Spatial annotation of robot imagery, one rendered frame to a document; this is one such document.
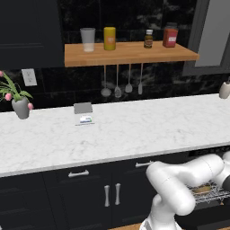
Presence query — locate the dark cupboard door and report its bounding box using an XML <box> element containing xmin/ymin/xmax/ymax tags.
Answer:
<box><xmin>44</xmin><ymin>176</ymin><xmax>114</xmax><ymax>230</ymax></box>
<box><xmin>111</xmin><ymin>173</ymin><xmax>158</xmax><ymax>228</ymax></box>

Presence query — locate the tan bowl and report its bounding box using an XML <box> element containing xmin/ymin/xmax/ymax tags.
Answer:
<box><xmin>191</xmin><ymin>184</ymin><xmax>212</xmax><ymax>194</ymax></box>

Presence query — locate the dishwasher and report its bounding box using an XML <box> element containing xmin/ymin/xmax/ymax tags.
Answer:
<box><xmin>174</xmin><ymin>145</ymin><xmax>230</xmax><ymax>230</ymax></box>

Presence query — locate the hanging silver slotted spoon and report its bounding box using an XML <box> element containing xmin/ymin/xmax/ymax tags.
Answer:
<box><xmin>114</xmin><ymin>64</ymin><xmax>122</xmax><ymax>99</ymax></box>

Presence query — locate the hanging silver ladle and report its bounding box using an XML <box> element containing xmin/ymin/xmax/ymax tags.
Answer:
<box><xmin>100</xmin><ymin>65</ymin><xmax>112</xmax><ymax>98</ymax></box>

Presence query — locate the hanging silver spatula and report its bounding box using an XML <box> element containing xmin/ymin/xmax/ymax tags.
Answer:
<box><xmin>137</xmin><ymin>63</ymin><xmax>144</xmax><ymax>96</ymax></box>

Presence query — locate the dark drawer front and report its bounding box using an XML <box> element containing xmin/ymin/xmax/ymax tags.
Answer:
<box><xmin>42</xmin><ymin>164</ymin><xmax>113</xmax><ymax>185</ymax></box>
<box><xmin>111</xmin><ymin>152</ymin><xmax>190</xmax><ymax>182</ymax></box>

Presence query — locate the yellow jar with label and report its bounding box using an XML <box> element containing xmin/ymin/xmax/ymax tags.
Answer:
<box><xmin>103</xmin><ymin>26</ymin><xmax>117</xmax><ymax>51</ymax></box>

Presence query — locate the small dark oil bottle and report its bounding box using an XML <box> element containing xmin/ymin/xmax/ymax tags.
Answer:
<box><xmin>143</xmin><ymin>29</ymin><xmax>155</xmax><ymax>49</ymax></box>

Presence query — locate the red jar with label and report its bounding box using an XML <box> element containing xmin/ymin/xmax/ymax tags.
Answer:
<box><xmin>162</xmin><ymin>22</ymin><xmax>179</xmax><ymax>49</ymax></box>

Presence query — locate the grey vase with pink flowers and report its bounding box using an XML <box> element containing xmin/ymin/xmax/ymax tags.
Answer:
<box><xmin>0</xmin><ymin>70</ymin><xmax>35</xmax><ymax>120</ymax></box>

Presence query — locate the beige soap dispenser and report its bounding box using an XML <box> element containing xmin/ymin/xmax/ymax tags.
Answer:
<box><xmin>218</xmin><ymin>76</ymin><xmax>230</xmax><ymax>100</ymax></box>

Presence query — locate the grey framed window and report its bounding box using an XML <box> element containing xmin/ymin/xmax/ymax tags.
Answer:
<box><xmin>181</xmin><ymin>0</ymin><xmax>230</xmax><ymax>77</ymax></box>

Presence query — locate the dark cupboard run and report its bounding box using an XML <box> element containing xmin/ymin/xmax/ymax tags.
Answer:
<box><xmin>0</xmin><ymin>172</ymin><xmax>58</xmax><ymax>230</ymax></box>

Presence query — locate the silver drawer handle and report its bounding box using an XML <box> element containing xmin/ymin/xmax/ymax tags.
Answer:
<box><xmin>67</xmin><ymin>169</ymin><xmax>90</xmax><ymax>179</ymax></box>
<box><xmin>135</xmin><ymin>160</ymin><xmax>155</xmax><ymax>169</ymax></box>

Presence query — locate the wooden wall shelf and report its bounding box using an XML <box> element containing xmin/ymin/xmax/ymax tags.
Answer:
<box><xmin>64</xmin><ymin>40</ymin><xmax>200</xmax><ymax>68</ymax></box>

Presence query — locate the silver cupboard door handle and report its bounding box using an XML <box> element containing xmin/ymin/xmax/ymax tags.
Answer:
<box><xmin>114</xmin><ymin>182</ymin><xmax>121</xmax><ymax>206</ymax></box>
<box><xmin>103</xmin><ymin>184</ymin><xmax>111</xmax><ymax>208</ymax></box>

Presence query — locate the white wall power outlet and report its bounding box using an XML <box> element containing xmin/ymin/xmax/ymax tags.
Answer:
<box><xmin>21</xmin><ymin>68</ymin><xmax>38</xmax><ymax>87</ymax></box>

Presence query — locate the dark upper wall cupboard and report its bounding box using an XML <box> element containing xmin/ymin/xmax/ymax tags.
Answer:
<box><xmin>0</xmin><ymin>0</ymin><xmax>66</xmax><ymax>70</ymax></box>

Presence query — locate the wire dishwasher rack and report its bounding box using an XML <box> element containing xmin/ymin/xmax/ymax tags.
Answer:
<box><xmin>187</xmin><ymin>181</ymin><xmax>230</xmax><ymax>205</ymax></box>

